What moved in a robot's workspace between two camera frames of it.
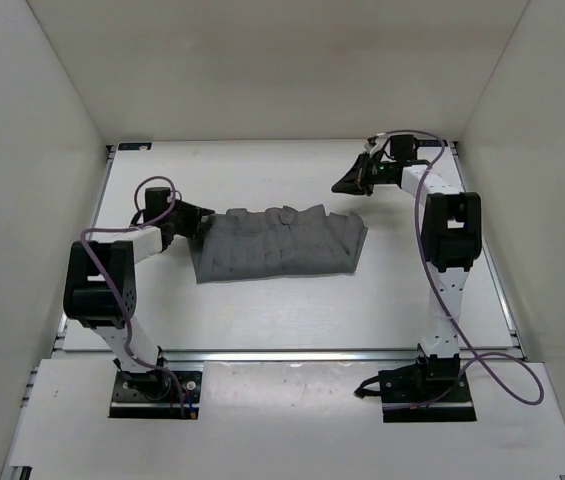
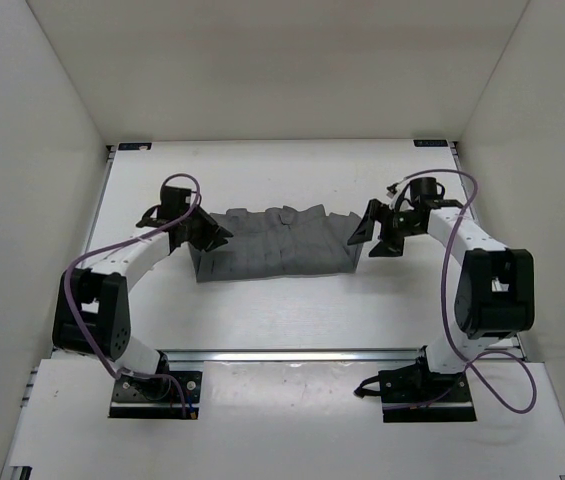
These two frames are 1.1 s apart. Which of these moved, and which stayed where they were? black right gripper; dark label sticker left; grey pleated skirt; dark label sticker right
Moved: black right gripper
Stayed: dark label sticker left; dark label sticker right; grey pleated skirt
